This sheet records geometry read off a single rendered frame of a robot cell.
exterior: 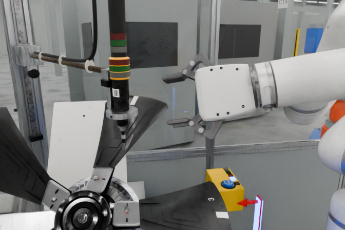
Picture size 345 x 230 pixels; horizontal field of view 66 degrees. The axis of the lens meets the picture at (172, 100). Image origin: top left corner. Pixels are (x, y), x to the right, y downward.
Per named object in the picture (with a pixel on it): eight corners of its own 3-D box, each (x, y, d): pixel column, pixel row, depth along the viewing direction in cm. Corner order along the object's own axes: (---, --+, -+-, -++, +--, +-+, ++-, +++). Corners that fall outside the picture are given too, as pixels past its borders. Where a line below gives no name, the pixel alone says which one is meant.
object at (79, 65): (31, 58, 96) (30, 54, 96) (35, 58, 97) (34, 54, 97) (108, 75, 59) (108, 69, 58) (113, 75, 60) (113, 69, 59)
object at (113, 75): (106, 76, 57) (105, 71, 56) (122, 74, 59) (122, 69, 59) (116, 79, 54) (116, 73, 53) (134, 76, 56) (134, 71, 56)
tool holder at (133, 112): (95, 112, 60) (92, 70, 58) (121, 107, 65) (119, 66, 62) (116, 122, 54) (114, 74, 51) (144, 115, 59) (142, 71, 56)
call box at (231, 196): (205, 191, 111) (205, 168, 108) (227, 189, 113) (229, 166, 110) (216, 216, 96) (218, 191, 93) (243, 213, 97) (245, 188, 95)
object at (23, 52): (15, 65, 102) (12, 43, 100) (35, 64, 107) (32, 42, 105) (23, 68, 95) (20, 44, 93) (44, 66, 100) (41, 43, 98)
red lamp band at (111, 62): (104, 64, 56) (104, 58, 56) (122, 62, 59) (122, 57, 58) (116, 66, 53) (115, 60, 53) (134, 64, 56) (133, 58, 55)
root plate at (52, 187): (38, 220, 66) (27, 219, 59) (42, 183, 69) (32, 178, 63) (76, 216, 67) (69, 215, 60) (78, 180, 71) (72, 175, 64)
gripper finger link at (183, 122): (206, 133, 50) (172, 137, 52) (204, 116, 51) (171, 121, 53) (204, 133, 47) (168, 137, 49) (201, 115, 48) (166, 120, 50)
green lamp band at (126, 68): (105, 70, 56) (104, 64, 56) (122, 68, 59) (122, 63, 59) (116, 72, 53) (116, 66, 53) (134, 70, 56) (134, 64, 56)
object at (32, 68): (26, 78, 100) (24, 65, 99) (37, 76, 103) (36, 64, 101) (31, 79, 97) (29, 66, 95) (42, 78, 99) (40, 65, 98)
